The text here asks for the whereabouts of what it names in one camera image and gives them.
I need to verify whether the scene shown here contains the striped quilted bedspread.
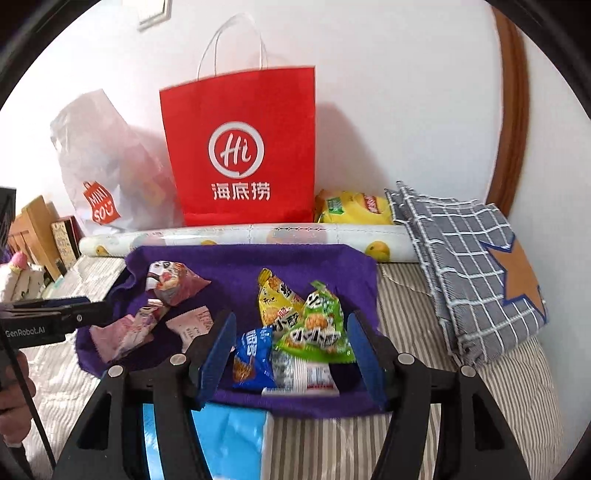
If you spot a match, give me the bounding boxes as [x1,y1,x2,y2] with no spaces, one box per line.
[25,258,562,479]

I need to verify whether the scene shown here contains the light pink candy packet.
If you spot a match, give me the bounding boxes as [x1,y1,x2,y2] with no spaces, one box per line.
[166,306,213,353]

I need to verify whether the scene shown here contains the pink bear snack packet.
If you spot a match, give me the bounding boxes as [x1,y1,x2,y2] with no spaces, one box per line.
[113,299,170,360]

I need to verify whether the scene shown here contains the brown wooden door frame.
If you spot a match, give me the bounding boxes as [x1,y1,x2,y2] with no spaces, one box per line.
[487,7,530,216]

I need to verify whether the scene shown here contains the blue snack packet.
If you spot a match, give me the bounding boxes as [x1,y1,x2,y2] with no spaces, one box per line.
[232,326,276,391]

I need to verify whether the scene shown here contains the panda mushroom snack bag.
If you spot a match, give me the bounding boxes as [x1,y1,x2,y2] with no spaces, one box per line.
[145,260,211,307]

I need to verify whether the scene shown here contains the rolled duck print mat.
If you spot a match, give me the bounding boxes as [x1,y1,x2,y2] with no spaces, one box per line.
[79,223,418,263]

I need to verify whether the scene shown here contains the green snack packet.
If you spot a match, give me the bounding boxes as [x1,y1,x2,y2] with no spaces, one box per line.
[276,281,356,364]

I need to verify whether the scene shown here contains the person's left hand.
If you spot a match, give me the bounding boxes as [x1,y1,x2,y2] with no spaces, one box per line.
[0,366,32,446]

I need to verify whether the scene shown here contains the white Miniso plastic bag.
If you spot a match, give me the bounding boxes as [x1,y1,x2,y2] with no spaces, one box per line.
[50,90,183,235]

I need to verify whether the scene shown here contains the grey checked star cloth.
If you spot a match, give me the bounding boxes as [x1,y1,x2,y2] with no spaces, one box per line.
[386,183,548,366]

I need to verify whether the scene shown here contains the wooden headboard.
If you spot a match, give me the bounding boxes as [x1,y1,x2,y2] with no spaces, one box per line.
[8,196,61,281]

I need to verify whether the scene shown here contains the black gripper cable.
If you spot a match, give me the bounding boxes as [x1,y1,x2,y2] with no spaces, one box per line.
[0,322,57,471]

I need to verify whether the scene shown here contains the pink peach pastry packet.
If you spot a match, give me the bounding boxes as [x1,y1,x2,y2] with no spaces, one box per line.
[89,315,134,363]

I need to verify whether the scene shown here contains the red paper shopping bag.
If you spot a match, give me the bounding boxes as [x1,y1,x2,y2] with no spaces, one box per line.
[159,12,317,227]

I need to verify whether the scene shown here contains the white wall switch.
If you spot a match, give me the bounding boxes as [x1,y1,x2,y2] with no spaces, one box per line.
[137,0,172,32]

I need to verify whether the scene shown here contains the purple towel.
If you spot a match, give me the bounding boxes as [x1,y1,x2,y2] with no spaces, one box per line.
[75,244,394,420]

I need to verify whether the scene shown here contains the yellow snack packet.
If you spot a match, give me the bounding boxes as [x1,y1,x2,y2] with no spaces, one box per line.
[257,268,304,333]

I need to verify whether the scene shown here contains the cluttered bedside table items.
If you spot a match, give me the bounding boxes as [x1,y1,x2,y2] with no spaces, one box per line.
[0,252,51,303]

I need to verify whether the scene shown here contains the brown patterned book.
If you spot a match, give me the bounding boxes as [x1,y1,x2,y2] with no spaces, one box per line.
[50,216,82,270]

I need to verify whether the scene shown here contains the yellow chips bag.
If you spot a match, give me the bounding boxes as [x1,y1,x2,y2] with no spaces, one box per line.
[315,190,394,225]

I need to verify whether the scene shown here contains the blue tissue pack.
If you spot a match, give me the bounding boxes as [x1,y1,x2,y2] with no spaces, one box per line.
[141,401,275,480]

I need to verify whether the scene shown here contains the white red snack packet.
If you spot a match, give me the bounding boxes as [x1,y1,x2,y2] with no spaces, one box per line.
[262,350,339,397]

